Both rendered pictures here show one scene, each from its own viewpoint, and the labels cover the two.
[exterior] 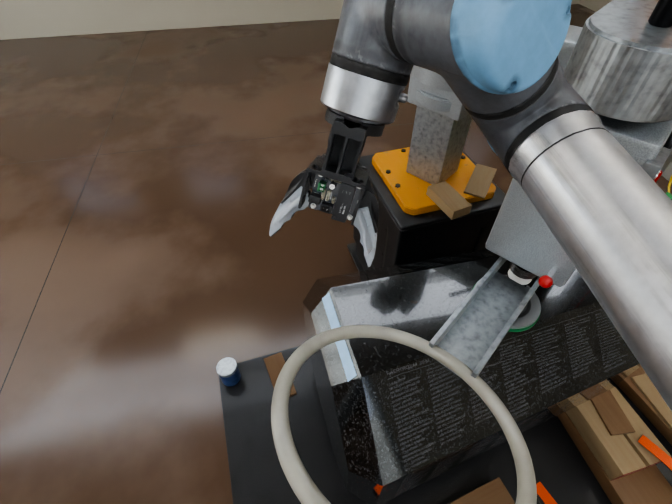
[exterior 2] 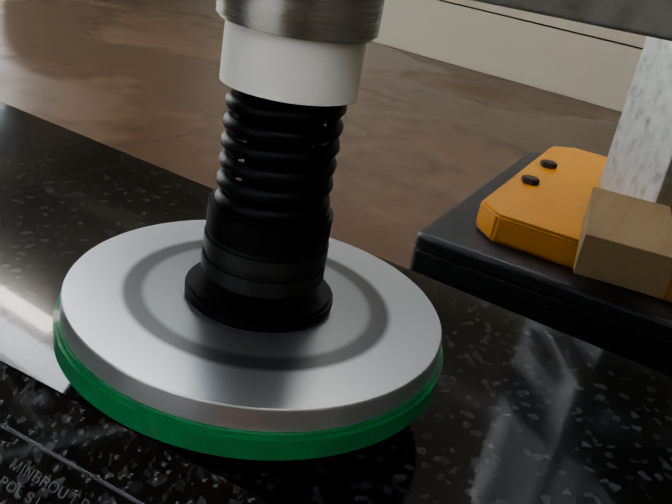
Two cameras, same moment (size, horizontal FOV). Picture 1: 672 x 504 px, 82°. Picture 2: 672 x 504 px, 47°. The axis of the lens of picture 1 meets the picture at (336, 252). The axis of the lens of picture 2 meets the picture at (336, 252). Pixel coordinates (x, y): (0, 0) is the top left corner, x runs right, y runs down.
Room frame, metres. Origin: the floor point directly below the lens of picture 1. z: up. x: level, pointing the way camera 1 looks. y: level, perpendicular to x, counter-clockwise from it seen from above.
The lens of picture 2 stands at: (0.48, -0.85, 1.12)
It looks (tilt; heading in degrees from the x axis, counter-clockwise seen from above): 24 degrees down; 41
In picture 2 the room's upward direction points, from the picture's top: 10 degrees clockwise
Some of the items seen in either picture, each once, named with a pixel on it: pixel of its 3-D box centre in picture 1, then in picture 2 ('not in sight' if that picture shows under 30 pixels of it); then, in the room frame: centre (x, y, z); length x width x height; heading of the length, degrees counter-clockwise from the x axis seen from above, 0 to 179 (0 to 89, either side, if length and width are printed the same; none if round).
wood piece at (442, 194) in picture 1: (448, 199); (624, 237); (1.37, -0.52, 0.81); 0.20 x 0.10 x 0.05; 26
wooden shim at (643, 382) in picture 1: (658, 399); not in sight; (0.73, -1.57, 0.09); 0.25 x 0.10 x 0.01; 13
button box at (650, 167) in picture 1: (618, 212); not in sight; (0.62, -0.60, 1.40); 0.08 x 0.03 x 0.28; 138
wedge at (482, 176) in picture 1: (480, 180); not in sight; (1.52, -0.70, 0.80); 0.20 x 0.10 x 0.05; 152
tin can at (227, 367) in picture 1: (228, 372); not in sight; (0.88, 0.55, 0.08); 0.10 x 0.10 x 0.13
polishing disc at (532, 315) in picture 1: (506, 299); (257, 304); (0.74, -0.56, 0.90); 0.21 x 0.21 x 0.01
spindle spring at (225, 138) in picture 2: not in sight; (281, 132); (0.74, -0.56, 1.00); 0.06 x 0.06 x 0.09
